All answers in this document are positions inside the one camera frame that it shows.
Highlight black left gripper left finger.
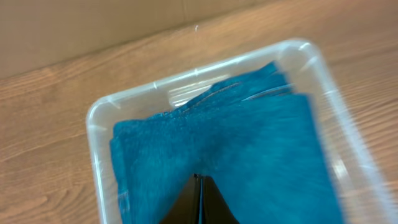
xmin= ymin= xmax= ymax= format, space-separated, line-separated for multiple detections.
xmin=160 ymin=174 xmax=201 ymax=224

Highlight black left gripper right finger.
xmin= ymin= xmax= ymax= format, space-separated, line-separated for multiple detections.
xmin=201 ymin=176 xmax=239 ymax=224

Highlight blue denim jeans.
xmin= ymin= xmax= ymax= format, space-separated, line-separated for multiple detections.
xmin=109 ymin=63 xmax=344 ymax=223

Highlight clear plastic storage bin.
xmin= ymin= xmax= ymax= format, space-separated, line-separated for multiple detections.
xmin=86 ymin=39 xmax=397 ymax=223

